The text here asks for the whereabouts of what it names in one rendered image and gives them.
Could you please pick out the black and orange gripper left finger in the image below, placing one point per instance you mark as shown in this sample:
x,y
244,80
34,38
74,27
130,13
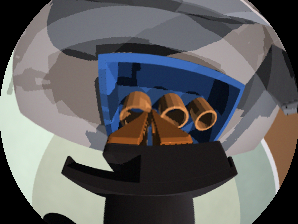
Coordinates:
x,y
132,133

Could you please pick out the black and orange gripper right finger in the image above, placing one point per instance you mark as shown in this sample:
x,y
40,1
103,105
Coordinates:
x,y
166,133

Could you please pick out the bronze bushing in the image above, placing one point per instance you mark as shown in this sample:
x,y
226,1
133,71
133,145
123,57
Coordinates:
x,y
139,100
198,110
173,101

